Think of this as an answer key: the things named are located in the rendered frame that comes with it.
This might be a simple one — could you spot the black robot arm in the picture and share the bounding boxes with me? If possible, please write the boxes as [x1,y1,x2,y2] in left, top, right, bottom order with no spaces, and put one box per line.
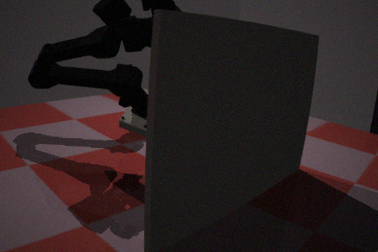
[28,0,150,118]

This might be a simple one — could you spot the dark grey flat panel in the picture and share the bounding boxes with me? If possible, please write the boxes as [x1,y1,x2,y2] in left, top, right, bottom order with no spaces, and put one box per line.
[144,10,320,252]

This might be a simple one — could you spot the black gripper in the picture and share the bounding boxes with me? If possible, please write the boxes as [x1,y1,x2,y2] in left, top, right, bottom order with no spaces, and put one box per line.
[141,0,182,48]

